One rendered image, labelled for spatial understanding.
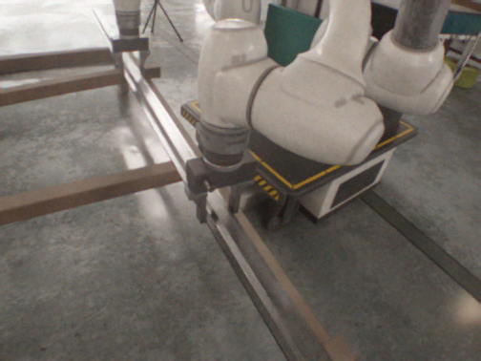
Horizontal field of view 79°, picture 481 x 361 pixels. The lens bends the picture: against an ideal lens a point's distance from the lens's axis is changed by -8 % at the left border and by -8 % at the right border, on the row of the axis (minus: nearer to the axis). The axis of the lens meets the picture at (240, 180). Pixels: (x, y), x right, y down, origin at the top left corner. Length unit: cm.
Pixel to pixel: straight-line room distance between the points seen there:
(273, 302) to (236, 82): 36
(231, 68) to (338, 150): 18
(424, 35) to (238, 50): 48
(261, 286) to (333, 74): 37
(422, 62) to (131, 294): 106
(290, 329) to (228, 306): 57
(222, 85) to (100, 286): 88
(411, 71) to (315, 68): 45
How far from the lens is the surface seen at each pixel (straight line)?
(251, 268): 59
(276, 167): 110
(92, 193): 105
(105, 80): 165
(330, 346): 71
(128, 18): 123
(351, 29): 44
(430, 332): 132
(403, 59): 83
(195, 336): 105
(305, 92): 40
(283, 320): 55
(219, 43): 46
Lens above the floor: 98
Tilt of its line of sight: 40 degrees down
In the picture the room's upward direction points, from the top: 9 degrees clockwise
